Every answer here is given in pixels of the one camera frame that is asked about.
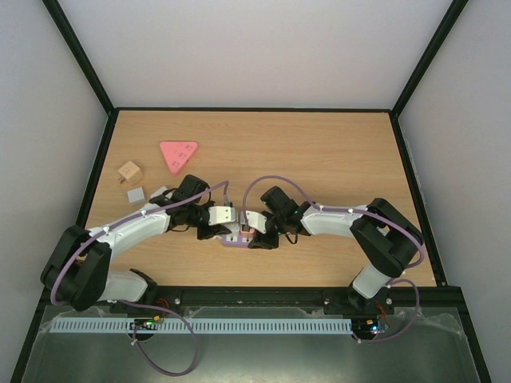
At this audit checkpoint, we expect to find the pink plug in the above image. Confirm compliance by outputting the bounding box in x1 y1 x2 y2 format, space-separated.
240 225 256 238

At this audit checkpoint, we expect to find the purple power strip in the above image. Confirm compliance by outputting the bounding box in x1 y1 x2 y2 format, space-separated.
221 234 254 248

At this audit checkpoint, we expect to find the white cube plug red pattern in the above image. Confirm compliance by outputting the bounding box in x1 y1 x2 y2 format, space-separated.
149 187 168 199

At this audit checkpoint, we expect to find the pink triangular power strip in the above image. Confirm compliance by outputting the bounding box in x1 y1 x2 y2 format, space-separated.
160 141 198 176

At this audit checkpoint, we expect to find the white 66W USB charger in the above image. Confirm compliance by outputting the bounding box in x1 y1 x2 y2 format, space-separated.
127 187 146 205

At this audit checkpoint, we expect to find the beige dragon cube plug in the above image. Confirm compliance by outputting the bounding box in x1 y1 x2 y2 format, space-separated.
117 160 144 184

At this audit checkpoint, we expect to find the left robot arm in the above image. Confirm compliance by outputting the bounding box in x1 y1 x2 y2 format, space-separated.
41 175 236 311

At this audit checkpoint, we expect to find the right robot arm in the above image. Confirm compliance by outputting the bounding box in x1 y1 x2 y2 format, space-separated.
244 186 425 313

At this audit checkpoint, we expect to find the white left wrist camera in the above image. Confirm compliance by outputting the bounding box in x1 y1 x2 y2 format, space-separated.
208 206 237 226

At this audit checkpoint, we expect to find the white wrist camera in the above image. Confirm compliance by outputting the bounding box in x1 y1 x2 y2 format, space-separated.
208 206 237 226
240 210 267 234

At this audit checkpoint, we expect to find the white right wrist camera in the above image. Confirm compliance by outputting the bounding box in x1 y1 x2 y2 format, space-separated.
240 210 267 234

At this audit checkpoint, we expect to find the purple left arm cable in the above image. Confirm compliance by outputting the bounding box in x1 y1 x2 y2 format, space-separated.
50 180 232 376

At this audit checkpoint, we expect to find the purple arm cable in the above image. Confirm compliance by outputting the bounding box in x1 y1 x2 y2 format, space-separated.
241 175 425 344
50 180 232 376

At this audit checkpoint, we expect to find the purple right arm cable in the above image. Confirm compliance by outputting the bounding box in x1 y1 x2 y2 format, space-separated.
241 175 425 344

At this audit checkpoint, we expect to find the light blue cable duct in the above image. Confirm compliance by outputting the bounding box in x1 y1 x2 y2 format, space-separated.
50 318 352 335

